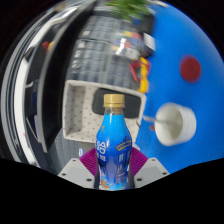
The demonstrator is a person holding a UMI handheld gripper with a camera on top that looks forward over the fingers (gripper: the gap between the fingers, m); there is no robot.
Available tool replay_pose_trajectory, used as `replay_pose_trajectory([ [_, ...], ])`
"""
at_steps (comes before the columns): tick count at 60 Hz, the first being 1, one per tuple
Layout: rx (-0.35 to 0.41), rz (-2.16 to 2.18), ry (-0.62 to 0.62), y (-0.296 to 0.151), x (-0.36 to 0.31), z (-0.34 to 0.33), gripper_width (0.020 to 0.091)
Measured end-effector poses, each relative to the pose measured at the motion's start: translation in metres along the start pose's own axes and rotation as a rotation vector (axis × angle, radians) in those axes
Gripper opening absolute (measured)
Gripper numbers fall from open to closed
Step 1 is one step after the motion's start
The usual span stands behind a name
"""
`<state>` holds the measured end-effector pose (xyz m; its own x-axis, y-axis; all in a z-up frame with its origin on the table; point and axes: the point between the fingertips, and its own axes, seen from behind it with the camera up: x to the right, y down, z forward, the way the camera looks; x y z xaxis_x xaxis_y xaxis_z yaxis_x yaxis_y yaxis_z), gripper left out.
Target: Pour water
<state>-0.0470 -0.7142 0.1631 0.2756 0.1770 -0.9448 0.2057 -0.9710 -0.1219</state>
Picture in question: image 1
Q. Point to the thin metal stirring stick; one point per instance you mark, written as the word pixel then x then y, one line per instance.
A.
pixel 156 119

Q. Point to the black wall shelf unit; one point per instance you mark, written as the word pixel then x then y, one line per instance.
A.
pixel 53 83

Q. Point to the narrow grey drawer cabinet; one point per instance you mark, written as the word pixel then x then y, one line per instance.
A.
pixel 103 28

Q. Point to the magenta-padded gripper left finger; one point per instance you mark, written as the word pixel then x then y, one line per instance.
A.
pixel 76 173

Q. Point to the white pegboard tray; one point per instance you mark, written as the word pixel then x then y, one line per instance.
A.
pixel 78 113

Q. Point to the blue drink bottle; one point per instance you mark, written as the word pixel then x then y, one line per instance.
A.
pixel 113 150

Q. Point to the black carry case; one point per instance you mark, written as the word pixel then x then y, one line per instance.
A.
pixel 145 23

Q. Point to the white ribbed cup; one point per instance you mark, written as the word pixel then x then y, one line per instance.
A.
pixel 175 128

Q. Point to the yellow multimeter with red leads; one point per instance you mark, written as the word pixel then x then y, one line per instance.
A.
pixel 144 75

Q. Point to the green potted plant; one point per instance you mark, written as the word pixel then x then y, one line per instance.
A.
pixel 131 8

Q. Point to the flat round red coaster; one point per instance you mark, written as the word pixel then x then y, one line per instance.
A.
pixel 190 69

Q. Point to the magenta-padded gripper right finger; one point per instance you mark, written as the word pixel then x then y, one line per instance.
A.
pixel 151 171

